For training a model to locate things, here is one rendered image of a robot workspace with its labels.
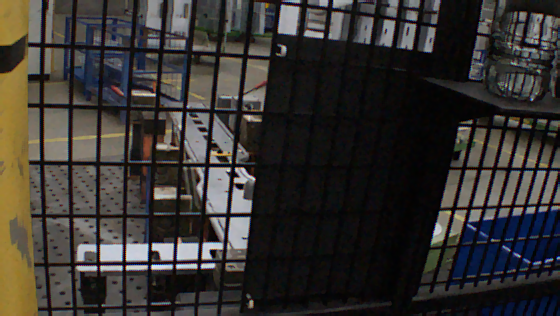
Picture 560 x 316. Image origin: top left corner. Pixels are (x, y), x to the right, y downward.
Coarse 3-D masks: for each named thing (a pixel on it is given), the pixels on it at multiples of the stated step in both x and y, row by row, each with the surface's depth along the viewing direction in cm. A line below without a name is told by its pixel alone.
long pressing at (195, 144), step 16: (176, 112) 203; (192, 128) 183; (224, 128) 187; (192, 144) 165; (224, 144) 169; (192, 160) 152; (240, 160) 156; (224, 176) 141; (240, 176) 143; (208, 192) 129; (224, 192) 130; (240, 192) 131; (208, 208) 120; (224, 208) 121; (240, 208) 122; (224, 224) 113; (240, 224) 113; (240, 240) 106
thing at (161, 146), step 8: (160, 144) 147; (168, 144) 147; (160, 152) 144; (168, 152) 145; (176, 152) 146; (160, 160) 145; (168, 160) 146; (176, 160) 147; (160, 168) 146; (168, 168) 147; (176, 168) 147; (160, 176) 147; (168, 176) 147; (176, 176) 148; (160, 184) 148; (168, 184) 149; (176, 184) 149; (144, 232) 155; (144, 240) 156; (152, 256) 153
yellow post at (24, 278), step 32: (0, 0) 28; (0, 32) 29; (0, 64) 30; (0, 96) 30; (0, 128) 31; (0, 160) 31; (0, 192) 32; (0, 224) 33; (0, 256) 33; (32, 256) 42; (0, 288) 34; (32, 288) 42
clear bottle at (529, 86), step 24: (504, 0) 43; (528, 0) 41; (552, 0) 41; (504, 24) 44; (528, 24) 42; (552, 24) 42; (504, 48) 44; (528, 48) 42; (552, 48) 43; (504, 72) 44; (528, 72) 43; (504, 96) 45; (528, 96) 44
